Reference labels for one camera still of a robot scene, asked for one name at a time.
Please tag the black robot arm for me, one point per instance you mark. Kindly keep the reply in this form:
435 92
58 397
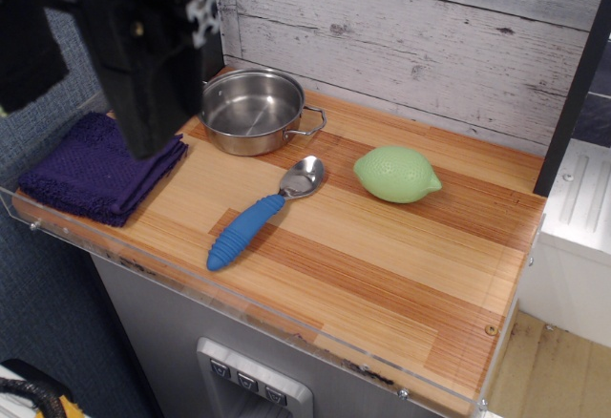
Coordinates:
151 58

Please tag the stainless steel pot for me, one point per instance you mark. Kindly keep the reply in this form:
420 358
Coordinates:
253 112

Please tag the grey cabinet with dispenser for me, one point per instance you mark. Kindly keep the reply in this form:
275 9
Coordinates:
202 363

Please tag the folded purple towel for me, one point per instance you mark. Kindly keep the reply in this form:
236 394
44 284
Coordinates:
91 173

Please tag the clear acrylic table guard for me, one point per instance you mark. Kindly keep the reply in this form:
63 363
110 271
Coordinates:
411 298

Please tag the black and yellow object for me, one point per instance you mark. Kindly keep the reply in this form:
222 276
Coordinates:
27 391

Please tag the blue handled metal spoon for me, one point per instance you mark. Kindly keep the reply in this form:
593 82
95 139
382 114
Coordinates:
302 180

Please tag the black right vertical post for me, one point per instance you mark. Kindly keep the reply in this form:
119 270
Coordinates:
589 61

